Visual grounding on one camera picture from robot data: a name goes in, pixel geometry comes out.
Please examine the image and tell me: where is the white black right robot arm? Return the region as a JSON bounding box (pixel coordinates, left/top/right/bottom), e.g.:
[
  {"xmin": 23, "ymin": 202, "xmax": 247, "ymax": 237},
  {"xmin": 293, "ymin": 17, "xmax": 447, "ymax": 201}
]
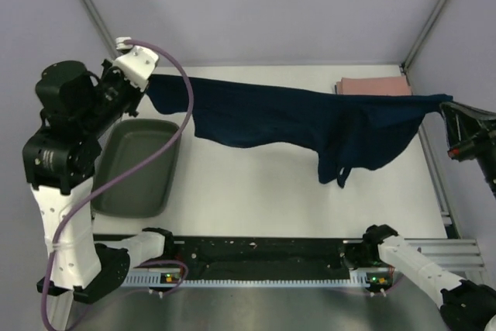
[{"xmin": 361, "ymin": 102, "xmax": 495, "ymax": 330}]

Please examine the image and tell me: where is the navy blue t-shirt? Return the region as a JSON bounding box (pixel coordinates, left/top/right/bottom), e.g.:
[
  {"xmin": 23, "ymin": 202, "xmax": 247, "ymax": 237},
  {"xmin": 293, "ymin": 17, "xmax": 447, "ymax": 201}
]
[{"xmin": 146, "ymin": 74, "xmax": 454, "ymax": 189}]

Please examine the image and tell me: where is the left aluminium frame post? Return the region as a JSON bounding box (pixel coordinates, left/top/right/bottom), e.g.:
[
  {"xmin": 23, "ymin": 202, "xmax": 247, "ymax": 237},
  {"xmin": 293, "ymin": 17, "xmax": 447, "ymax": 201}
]
[{"xmin": 79, "ymin": 0, "xmax": 120, "ymax": 60}]

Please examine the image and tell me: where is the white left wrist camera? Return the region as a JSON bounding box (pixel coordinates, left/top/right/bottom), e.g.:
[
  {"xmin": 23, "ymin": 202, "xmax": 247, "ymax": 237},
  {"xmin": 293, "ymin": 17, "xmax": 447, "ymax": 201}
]
[{"xmin": 112, "ymin": 37, "xmax": 160, "ymax": 92}]

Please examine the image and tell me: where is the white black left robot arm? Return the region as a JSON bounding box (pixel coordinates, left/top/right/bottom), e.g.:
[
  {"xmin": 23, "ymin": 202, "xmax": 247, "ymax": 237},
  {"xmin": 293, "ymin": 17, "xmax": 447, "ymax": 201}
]
[{"xmin": 22, "ymin": 60, "xmax": 176, "ymax": 305}]

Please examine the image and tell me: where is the dark green plastic bin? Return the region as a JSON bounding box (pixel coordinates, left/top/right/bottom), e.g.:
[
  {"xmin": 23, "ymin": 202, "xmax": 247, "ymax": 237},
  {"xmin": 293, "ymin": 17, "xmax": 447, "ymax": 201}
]
[{"xmin": 91, "ymin": 118, "xmax": 181, "ymax": 219}]

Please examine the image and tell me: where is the right aluminium frame post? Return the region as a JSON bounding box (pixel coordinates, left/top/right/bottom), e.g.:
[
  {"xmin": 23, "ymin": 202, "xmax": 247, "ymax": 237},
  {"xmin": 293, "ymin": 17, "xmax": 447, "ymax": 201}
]
[{"xmin": 400, "ymin": 0, "xmax": 451, "ymax": 74}]

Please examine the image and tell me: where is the aluminium front frame rail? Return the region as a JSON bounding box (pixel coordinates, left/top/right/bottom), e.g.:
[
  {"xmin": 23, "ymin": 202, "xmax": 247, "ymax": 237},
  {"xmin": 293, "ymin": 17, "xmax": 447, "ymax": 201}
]
[{"xmin": 406, "ymin": 239, "xmax": 484, "ymax": 271}]

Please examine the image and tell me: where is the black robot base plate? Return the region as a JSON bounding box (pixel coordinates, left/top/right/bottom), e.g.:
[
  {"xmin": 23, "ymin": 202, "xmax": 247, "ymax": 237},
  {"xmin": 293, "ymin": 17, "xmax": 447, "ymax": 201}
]
[{"xmin": 130, "ymin": 234, "xmax": 388, "ymax": 280}]

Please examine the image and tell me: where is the aluminium frame post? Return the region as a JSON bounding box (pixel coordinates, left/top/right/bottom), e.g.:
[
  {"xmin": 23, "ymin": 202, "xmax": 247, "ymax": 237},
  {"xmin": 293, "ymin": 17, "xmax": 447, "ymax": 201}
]
[
  {"xmin": 79, "ymin": 0, "xmax": 120, "ymax": 60},
  {"xmin": 400, "ymin": 0, "xmax": 451, "ymax": 74}
]

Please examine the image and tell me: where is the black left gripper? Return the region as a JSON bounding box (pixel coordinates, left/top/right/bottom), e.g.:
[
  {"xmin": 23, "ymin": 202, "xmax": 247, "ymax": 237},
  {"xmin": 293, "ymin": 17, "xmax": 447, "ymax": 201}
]
[{"xmin": 81, "ymin": 55, "xmax": 150, "ymax": 135}]

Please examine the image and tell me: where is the light blue slotted cable duct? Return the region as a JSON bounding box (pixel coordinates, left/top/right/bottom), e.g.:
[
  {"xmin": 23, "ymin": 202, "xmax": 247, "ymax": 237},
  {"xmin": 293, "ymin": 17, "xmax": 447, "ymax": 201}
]
[{"xmin": 121, "ymin": 271, "xmax": 391, "ymax": 288}]

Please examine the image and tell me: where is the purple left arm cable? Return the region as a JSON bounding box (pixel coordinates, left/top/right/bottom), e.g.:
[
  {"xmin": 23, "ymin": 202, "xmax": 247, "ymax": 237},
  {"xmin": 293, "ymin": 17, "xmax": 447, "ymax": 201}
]
[{"xmin": 38, "ymin": 38, "xmax": 195, "ymax": 330}]

